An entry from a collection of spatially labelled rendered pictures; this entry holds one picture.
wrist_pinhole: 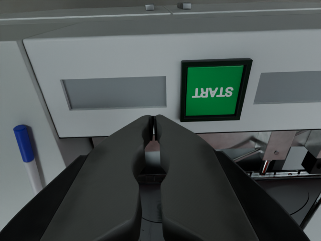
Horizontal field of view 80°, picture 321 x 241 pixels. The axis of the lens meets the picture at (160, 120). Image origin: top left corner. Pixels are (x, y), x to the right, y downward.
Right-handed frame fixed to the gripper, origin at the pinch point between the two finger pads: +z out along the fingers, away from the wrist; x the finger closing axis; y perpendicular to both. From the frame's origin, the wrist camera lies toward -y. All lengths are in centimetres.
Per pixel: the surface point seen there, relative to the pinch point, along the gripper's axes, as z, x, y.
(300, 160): 19.5, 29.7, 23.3
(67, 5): 101, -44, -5
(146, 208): 11.6, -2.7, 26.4
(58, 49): 5.5, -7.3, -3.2
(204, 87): 5.1, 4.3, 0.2
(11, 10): 101, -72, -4
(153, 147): 13.5, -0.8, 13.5
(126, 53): 5.5, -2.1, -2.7
